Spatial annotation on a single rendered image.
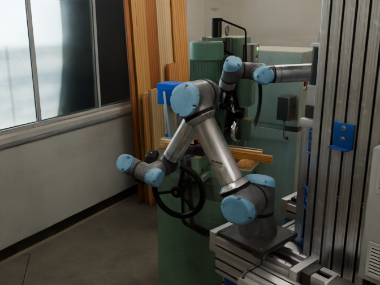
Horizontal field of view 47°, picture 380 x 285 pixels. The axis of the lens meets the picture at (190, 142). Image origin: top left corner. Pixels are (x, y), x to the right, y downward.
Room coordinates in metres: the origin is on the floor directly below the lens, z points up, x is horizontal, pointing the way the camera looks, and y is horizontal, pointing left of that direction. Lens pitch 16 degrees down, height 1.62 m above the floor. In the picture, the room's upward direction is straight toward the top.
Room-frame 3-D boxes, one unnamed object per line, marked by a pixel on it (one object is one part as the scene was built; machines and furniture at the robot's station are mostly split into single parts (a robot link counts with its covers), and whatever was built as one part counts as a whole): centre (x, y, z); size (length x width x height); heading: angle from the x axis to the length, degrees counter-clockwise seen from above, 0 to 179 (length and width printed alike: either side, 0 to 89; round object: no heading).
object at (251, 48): (2.53, -0.35, 1.40); 0.10 x 0.06 x 0.16; 155
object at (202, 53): (2.30, -0.09, 1.35); 0.18 x 0.18 x 0.31
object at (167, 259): (2.41, -0.14, 0.36); 0.58 x 0.45 x 0.71; 155
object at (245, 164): (2.11, -0.28, 0.91); 0.12 x 0.09 x 0.03; 155
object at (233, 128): (2.36, -0.25, 1.02); 0.12 x 0.03 x 0.12; 155
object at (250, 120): (2.40, -0.31, 1.02); 0.09 x 0.07 x 0.12; 65
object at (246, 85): (2.43, -0.31, 1.23); 0.09 x 0.08 x 0.15; 155
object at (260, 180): (1.54, -0.26, 0.98); 0.13 x 0.12 x 0.14; 148
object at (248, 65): (1.95, -0.28, 1.39); 0.11 x 0.11 x 0.08; 8
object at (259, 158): (2.27, -0.14, 0.92); 0.62 x 0.02 x 0.04; 65
